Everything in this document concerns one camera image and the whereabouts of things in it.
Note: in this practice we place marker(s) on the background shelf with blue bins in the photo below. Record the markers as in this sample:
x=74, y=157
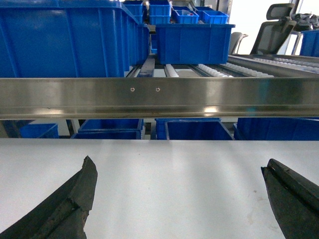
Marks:
x=155, y=12

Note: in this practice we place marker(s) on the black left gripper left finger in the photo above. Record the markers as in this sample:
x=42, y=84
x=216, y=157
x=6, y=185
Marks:
x=63, y=214

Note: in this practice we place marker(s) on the stainless steel roller shelf rack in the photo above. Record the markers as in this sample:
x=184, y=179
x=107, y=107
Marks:
x=246, y=86

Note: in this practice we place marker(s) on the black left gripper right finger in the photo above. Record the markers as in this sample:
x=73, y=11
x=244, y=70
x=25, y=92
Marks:
x=294, y=201

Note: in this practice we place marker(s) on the large blue bin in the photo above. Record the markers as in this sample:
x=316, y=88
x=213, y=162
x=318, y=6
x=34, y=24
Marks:
x=310, y=43
x=69, y=38
x=191, y=44

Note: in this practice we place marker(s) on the blue bin below shelf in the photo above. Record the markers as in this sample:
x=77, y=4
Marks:
x=192, y=129

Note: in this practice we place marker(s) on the large blue bin centre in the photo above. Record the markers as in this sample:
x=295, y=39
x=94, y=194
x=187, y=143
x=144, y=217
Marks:
x=191, y=44

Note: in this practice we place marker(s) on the large blue bin far left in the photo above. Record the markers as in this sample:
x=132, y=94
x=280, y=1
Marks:
x=69, y=38

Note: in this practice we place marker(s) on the large blue bin right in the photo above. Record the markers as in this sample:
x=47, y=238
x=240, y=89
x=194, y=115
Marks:
x=310, y=43

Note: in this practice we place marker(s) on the black mesh office chair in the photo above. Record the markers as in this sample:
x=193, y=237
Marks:
x=274, y=32

